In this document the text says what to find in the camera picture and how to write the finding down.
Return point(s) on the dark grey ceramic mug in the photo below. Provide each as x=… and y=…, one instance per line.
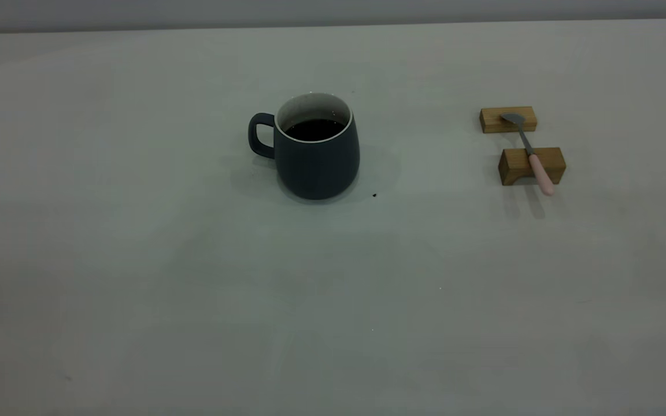
x=315, y=167

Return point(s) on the dark coffee liquid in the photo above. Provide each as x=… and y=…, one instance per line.
x=314, y=129

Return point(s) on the flat rectangular wooden block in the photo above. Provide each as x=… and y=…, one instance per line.
x=495, y=120

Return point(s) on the arched wooden block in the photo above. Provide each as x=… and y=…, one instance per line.
x=515, y=162

